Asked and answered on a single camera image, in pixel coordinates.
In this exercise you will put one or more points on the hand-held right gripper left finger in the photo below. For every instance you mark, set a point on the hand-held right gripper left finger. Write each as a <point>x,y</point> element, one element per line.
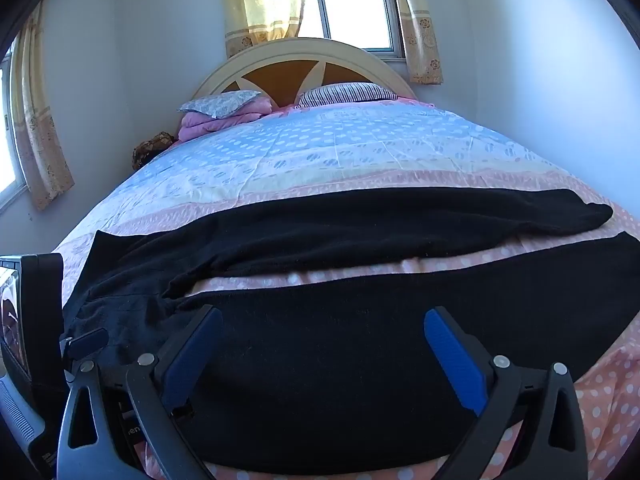
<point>192,355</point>

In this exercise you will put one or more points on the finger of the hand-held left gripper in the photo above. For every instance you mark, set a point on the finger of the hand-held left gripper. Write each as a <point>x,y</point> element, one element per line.
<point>87,341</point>

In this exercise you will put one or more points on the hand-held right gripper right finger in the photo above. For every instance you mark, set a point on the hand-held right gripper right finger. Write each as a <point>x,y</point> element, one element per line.
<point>452,355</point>

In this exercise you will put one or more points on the black pants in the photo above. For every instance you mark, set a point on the black pants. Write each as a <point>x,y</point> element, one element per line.
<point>340,340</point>

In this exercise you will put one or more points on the long beige curtain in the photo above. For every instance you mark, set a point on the long beige curtain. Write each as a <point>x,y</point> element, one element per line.
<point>42,125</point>

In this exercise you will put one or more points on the polka dot bed sheet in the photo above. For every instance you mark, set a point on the polka dot bed sheet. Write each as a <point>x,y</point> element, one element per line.
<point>350,155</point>

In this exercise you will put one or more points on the folded pink blanket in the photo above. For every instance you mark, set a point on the folded pink blanket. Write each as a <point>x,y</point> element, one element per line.
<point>220,124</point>

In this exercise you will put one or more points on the grey floral pillow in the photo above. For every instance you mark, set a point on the grey floral pillow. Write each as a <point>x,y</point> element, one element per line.
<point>220,102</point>

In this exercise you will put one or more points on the striped pillow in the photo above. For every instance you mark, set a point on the striped pillow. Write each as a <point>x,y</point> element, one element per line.
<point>345,92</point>

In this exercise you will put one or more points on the cream and brown headboard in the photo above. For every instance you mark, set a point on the cream and brown headboard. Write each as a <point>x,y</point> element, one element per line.
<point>280,72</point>

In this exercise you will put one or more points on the narrow yellow curtain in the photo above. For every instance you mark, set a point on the narrow yellow curtain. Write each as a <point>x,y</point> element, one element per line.
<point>420,25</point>

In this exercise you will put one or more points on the wide yellow curtain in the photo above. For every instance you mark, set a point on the wide yellow curtain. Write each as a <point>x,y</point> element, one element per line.
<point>262,5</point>

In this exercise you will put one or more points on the window behind headboard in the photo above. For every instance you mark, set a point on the window behind headboard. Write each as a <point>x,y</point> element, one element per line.
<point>355,2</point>

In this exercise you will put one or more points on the side wall window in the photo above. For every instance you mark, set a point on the side wall window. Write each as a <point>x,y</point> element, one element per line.
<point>7,160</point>

